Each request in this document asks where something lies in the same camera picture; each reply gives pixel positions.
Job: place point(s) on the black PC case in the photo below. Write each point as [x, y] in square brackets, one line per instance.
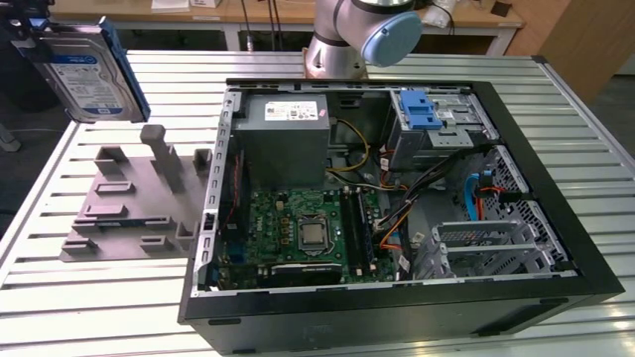
[347, 320]

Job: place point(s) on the green motherboard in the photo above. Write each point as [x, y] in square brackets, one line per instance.
[318, 201]

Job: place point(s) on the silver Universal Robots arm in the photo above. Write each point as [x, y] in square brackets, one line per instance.
[338, 22]

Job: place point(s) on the white paper sheet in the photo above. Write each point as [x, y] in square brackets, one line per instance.
[168, 5]

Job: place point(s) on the black graphics card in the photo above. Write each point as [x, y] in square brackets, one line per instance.
[303, 273]

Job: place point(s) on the black RAM slot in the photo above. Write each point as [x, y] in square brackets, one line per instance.
[368, 238]
[352, 230]

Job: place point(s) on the metal CPU socket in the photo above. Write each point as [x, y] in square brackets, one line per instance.
[315, 248]

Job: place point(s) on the grey desk foot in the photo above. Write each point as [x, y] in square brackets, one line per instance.
[8, 143]

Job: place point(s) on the small white box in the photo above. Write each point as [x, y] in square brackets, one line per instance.
[206, 3]

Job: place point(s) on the wooden desk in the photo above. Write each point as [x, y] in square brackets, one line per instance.
[223, 11]

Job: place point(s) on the grey parts rack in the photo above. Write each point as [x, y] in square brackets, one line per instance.
[148, 201]

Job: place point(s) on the grey power supply unit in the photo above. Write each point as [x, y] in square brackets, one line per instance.
[283, 148]

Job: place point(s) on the blue plastic drive latch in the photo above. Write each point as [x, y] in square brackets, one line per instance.
[417, 111]

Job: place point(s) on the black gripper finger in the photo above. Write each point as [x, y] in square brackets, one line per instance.
[44, 48]
[18, 22]

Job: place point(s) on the silver CPU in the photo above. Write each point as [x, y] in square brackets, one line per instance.
[314, 233]

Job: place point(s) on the hard disk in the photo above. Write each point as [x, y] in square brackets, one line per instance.
[84, 85]

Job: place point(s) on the small dark box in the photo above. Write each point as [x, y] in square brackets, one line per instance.
[501, 8]

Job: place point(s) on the brown wooden cabinet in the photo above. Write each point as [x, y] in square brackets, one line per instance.
[586, 37]

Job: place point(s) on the metal optical drive cage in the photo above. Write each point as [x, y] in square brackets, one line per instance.
[446, 139]

